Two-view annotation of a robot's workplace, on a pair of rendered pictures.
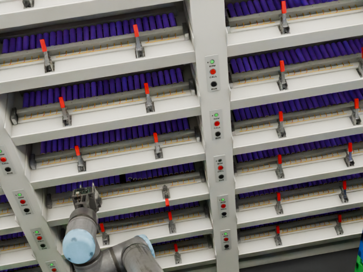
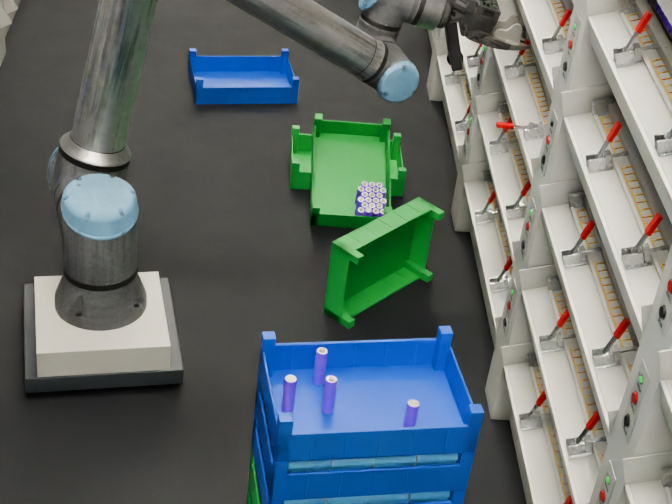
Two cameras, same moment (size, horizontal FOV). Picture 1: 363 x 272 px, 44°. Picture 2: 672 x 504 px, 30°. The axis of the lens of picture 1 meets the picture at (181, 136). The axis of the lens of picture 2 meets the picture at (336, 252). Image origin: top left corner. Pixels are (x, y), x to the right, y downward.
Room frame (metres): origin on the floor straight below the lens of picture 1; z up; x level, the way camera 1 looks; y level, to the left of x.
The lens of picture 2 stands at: (0.72, -2.10, 1.75)
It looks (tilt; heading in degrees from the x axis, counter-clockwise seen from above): 35 degrees down; 87
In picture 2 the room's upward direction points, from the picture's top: 7 degrees clockwise
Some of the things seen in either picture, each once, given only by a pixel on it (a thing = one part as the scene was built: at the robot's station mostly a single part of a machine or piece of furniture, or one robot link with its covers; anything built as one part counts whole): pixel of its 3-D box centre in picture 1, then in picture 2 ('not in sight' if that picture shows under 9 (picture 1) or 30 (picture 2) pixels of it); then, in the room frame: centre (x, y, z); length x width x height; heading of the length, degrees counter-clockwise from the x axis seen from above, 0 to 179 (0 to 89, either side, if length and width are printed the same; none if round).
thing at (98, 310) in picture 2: not in sight; (100, 284); (0.36, -0.04, 0.17); 0.19 x 0.19 x 0.10
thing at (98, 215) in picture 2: not in sight; (99, 226); (0.36, -0.03, 0.31); 0.17 x 0.15 x 0.18; 109
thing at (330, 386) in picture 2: not in sight; (329, 394); (0.82, -0.71, 0.52); 0.02 x 0.02 x 0.06
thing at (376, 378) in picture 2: not in sight; (367, 390); (0.87, -0.70, 0.52); 0.30 x 0.20 x 0.08; 11
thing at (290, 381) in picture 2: not in sight; (288, 395); (0.76, -0.72, 0.52); 0.02 x 0.02 x 0.06
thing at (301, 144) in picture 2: not in sight; (346, 160); (0.88, 0.76, 0.04); 0.30 x 0.20 x 0.08; 3
